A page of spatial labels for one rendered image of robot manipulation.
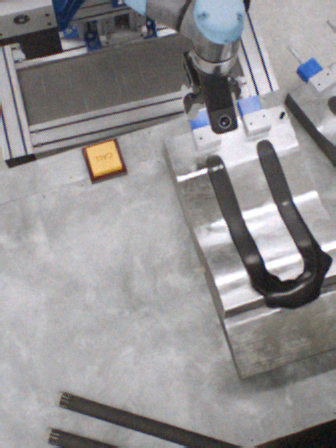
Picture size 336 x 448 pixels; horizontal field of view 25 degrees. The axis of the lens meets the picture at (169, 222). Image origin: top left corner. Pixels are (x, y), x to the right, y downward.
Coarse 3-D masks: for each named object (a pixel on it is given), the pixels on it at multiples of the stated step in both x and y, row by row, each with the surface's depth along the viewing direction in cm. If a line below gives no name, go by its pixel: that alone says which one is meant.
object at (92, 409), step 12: (60, 396) 150; (72, 396) 150; (72, 408) 149; (84, 408) 148; (96, 408) 148; (108, 408) 147; (108, 420) 147; (120, 420) 146; (132, 420) 145; (144, 420) 145; (144, 432) 145; (156, 432) 144; (168, 432) 143; (180, 432) 143; (192, 432) 143; (180, 444) 143; (192, 444) 142; (204, 444) 141; (216, 444) 141; (228, 444) 141
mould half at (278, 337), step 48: (192, 144) 157; (240, 144) 157; (288, 144) 158; (192, 192) 155; (240, 192) 155; (192, 240) 161; (288, 240) 149; (240, 288) 145; (240, 336) 150; (288, 336) 150
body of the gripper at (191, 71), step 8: (184, 56) 134; (192, 64) 134; (184, 72) 138; (192, 72) 133; (200, 72) 127; (224, 72) 126; (192, 80) 133; (232, 80) 134; (192, 88) 135; (200, 88) 132; (232, 88) 135; (200, 96) 134
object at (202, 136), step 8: (200, 112) 157; (192, 120) 157; (200, 120) 157; (192, 128) 157; (200, 128) 155; (208, 128) 155; (192, 136) 158; (200, 136) 155; (208, 136) 155; (216, 136) 155; (200, 144) 154; (208, 144) 155; (216, 144) 157
